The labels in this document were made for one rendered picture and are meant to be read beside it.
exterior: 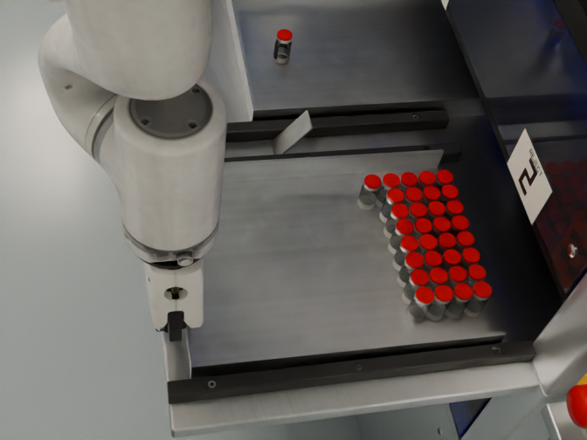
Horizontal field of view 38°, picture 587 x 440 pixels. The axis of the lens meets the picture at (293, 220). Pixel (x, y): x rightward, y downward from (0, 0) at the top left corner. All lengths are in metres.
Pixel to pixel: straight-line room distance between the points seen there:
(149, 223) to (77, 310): 1.29
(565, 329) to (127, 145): 0.50
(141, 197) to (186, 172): 0.05
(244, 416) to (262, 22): 0.59
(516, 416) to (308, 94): 0.49
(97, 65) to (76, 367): 1.40
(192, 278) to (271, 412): 0.21
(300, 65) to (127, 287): 0.94
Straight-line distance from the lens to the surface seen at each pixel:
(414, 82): 1.20
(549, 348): 0.95
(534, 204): 0.94
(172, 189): 0.65
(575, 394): 0.85
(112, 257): 2.03
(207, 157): 0.63
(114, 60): 0.53
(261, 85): 1.15
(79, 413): 1.86
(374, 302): 0.98
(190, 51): 0.53
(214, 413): 0.90
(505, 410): 1.08
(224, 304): 0.95
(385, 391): 0.93
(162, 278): 0.75
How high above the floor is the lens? 1.71
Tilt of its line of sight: 54 degrees down
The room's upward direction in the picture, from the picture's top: 11 degrees clockwise
